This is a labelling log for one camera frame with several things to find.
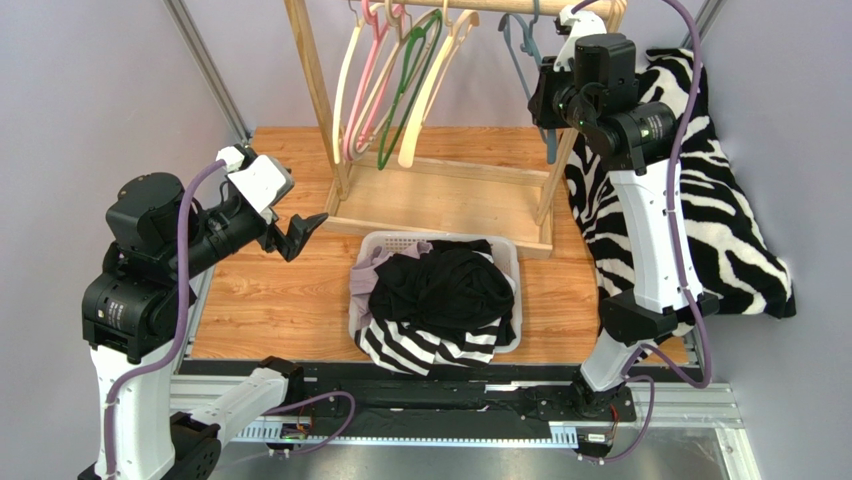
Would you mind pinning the white plastic basket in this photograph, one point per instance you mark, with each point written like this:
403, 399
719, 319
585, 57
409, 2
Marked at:
504, 253

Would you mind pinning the cream hanger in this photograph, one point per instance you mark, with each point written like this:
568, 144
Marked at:
340, 129

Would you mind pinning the mauve pink tank top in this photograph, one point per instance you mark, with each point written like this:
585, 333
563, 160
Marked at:
363, 276

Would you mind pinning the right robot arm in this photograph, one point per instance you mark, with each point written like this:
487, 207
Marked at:
592, 88

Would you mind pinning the zebra print blanket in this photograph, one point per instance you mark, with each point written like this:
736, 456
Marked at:
730, 255

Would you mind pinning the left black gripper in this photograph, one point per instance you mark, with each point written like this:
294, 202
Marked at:
296, 235

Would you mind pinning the striped tank top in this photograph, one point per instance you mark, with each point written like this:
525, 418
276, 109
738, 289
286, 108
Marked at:
401, 348

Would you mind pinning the light pink hanger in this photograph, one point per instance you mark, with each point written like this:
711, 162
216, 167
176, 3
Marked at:
395, 74

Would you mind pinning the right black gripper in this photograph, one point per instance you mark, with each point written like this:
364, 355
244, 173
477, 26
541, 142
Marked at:
542, 93

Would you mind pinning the beige wooden hanger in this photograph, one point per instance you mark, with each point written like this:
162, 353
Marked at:
458, 32

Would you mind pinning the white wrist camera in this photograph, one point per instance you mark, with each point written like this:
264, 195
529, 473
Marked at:
575, 26
260, 179

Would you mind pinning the green hanger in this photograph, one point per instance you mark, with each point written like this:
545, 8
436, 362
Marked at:
419, 47

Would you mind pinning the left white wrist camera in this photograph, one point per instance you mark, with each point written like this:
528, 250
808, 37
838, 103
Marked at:
260, 179

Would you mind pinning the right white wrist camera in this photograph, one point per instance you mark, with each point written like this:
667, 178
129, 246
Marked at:
575, 26

